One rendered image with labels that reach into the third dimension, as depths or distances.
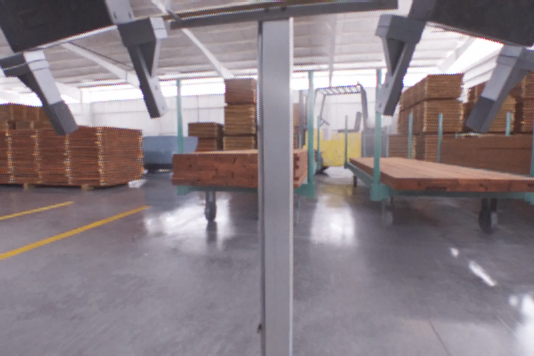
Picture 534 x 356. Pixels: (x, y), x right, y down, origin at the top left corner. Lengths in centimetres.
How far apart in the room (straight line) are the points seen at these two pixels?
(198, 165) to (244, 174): 36
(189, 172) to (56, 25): 189
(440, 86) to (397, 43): 996
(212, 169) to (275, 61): 155
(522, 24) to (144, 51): 40
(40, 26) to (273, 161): 45
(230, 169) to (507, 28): 185
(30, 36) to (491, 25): 48
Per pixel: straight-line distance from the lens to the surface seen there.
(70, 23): 37
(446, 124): 1034
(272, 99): 64
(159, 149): 731
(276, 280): 71
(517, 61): 43
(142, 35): 34
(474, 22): 37
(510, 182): 228
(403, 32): 34
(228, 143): 1004
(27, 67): 43
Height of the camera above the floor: 70
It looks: 6 degrees down
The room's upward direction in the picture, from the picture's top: straight up
